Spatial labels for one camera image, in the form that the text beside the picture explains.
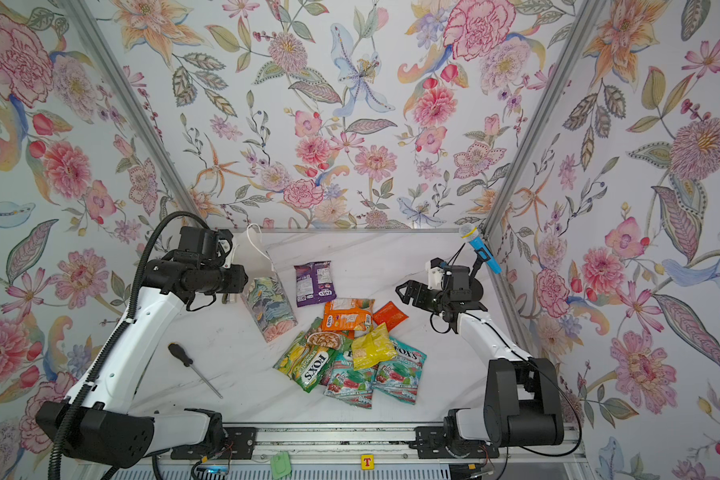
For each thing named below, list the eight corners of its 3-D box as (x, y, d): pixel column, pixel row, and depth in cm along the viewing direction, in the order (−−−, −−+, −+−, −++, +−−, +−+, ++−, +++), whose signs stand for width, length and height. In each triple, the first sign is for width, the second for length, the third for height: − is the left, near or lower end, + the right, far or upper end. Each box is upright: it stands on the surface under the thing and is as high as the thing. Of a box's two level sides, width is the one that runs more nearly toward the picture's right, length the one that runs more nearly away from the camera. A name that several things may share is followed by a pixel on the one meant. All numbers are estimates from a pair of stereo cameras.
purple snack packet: (297, 307, 101) (296, 302, 99) (295, 269, 111) (294, 264, 109) (337, 301, 103) (336, 296, 100) (331, 265, 113) (331, 259, 110)
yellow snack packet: (356, 375, 86) (356, 365, 80) (347, 341, 93) (347, 330, 87) (394, 364, 88) (397, 354, 82) (383, 332, 94) (385, 320, 89)
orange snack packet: (322, 333, 95) (321, 328, 92) (324, 303, 102) (323, 297, 100) (374, 333, 95) (375, 328, 92) (373, 303, 102) (374, 297, 100)
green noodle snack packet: (304, 350, 91) (302, 344, 88) (316, 323, 97) (315, 316, 94) (348, 363, 88) (348, 358, 85) (358, 335, 94) (358, 329, 91)
